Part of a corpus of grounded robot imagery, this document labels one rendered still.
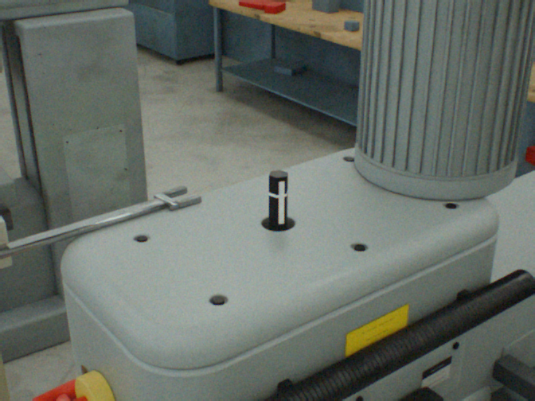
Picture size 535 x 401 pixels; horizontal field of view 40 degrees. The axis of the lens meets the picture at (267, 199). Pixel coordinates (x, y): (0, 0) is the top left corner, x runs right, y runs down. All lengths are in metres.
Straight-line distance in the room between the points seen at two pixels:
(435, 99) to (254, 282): 0.29
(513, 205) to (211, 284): 0.62
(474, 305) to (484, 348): 0.18
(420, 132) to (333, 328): 0.25
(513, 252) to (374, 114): 0.31
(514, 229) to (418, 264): 0.36
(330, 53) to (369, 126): 6.27
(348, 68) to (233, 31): 1.86
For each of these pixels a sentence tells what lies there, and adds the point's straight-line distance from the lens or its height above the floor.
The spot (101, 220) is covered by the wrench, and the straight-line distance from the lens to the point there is 0.82.
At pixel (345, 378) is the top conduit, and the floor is 1.80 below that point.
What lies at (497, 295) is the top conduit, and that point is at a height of 1.80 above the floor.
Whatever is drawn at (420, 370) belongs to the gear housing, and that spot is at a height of 1.71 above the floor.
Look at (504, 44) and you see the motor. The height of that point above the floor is 2.07.
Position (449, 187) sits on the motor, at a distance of 0.87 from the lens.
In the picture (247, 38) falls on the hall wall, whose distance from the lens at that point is 8.22.
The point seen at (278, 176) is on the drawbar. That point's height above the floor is 1.95.
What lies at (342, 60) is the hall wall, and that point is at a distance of 7.05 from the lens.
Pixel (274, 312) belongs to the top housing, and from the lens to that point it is 0.68.
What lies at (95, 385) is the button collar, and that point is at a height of 1.79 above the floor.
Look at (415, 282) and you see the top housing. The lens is 0.80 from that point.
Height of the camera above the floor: 2.27
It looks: 26 degrees down
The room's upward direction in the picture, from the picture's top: straight up
